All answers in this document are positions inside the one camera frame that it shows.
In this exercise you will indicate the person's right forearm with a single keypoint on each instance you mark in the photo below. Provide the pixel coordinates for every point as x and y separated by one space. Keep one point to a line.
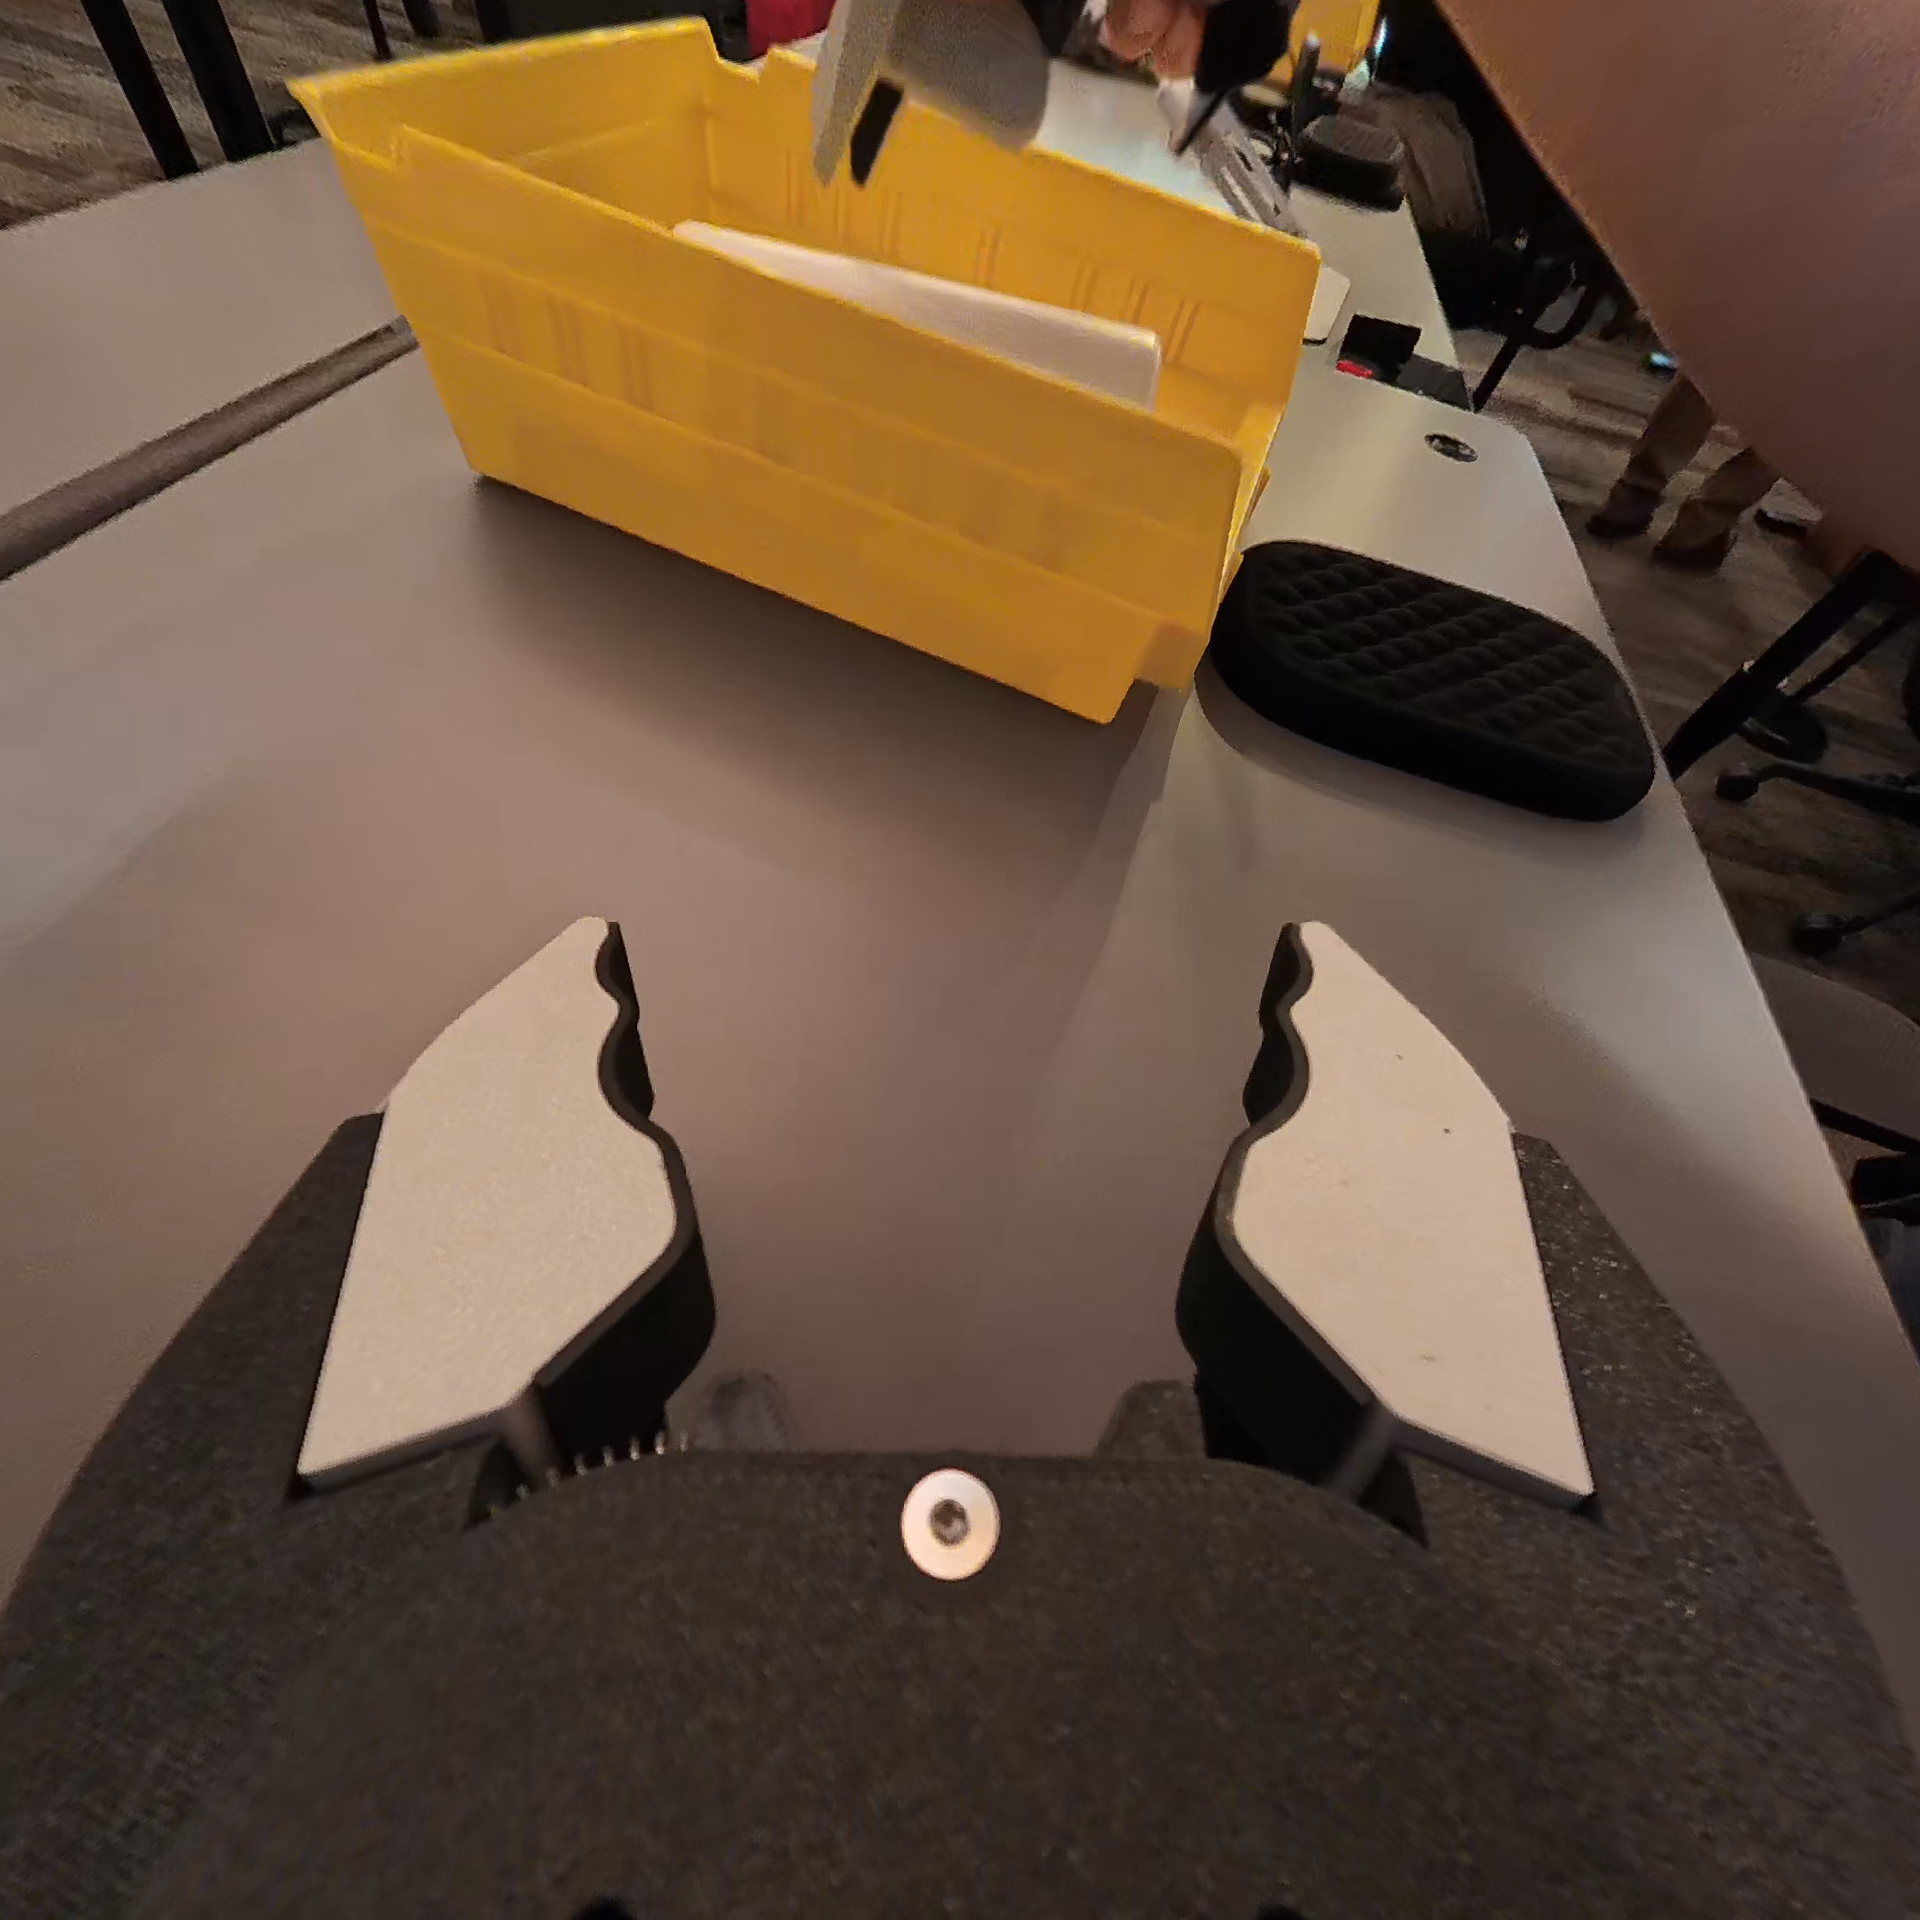
1726 225

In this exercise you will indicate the black metal frame legs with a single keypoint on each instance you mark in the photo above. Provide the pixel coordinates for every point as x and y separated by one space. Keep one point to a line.
137 76

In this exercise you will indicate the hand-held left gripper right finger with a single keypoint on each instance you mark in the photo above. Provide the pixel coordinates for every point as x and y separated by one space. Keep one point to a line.
1396 1245

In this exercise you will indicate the yellow plastic bin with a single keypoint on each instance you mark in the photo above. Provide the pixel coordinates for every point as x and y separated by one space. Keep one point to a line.
751 496

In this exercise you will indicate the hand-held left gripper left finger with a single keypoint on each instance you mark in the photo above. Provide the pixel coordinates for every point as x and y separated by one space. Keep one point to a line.
495 1230

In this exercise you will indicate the black chair base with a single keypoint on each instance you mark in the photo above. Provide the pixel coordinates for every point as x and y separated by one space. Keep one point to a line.
1845 789

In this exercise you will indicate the white plastic bottle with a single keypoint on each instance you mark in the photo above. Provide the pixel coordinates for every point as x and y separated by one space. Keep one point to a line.
975 324

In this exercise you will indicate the person's right hand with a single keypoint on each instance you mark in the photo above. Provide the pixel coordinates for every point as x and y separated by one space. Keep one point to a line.
1154 31

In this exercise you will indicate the small black box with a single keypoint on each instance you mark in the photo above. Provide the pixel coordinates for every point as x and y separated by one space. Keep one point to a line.
1379 353

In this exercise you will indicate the red bag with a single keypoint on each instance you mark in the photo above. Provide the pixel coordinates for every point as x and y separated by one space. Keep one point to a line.
789 18

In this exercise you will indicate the black textured mat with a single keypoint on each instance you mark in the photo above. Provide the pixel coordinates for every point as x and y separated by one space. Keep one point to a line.
1427 675

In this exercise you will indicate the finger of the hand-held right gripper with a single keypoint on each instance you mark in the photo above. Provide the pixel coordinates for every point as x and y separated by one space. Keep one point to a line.
975 60
849 91

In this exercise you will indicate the black office chair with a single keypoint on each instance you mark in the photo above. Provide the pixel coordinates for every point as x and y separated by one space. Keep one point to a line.
1440 179

